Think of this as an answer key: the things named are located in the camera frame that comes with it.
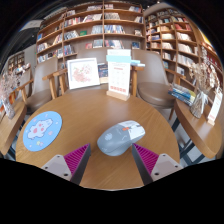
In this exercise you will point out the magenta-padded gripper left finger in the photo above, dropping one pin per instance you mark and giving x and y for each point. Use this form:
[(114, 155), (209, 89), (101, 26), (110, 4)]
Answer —
[(56, 165)]

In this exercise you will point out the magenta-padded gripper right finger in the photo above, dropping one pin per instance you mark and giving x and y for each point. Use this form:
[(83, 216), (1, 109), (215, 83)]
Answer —
[(166, 165)]

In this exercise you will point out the grey computer mouse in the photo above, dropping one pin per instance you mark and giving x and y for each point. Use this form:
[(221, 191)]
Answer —
[(116, 140)]

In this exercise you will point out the round blue mouse pad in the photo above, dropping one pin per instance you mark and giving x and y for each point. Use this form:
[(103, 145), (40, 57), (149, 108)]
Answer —
[(41, 131)]

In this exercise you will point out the round wooden side table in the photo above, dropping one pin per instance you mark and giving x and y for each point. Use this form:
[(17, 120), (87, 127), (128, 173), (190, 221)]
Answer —
[(200, 130), (11, 130)]

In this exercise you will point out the stack of books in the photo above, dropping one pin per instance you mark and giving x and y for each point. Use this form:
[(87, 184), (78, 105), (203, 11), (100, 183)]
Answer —
[(183, 95)]

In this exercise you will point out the brown padded armchair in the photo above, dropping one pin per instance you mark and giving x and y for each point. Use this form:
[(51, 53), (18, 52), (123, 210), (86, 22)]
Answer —
[(156, 93), (43, 76), (90, 53)]

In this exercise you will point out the small white table sign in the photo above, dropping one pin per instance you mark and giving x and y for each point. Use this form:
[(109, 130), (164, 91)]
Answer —
[(215, 108)]

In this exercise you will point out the white framed pink picture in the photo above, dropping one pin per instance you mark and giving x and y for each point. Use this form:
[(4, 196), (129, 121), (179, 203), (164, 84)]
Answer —
[(83, 73)]

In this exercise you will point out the white sign on wooden stand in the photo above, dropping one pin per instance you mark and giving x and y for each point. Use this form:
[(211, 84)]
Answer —
[(118, 76)]

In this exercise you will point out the dark blue book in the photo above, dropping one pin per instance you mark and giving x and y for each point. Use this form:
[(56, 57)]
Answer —
[(103, 71)]

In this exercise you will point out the light blue book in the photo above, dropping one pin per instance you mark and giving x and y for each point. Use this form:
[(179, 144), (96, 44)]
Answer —
[(136, 62)]

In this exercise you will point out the small distant wooden bookshelf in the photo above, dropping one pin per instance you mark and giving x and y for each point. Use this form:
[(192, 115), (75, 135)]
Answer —
[(16, 60)]

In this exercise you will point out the tall wooden bookshelf with posters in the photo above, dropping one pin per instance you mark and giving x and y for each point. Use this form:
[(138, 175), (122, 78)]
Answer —
[(173, 36)]

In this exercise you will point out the white hanging ceiling panel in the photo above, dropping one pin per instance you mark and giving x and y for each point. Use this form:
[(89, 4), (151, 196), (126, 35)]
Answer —
[(31, 25)]

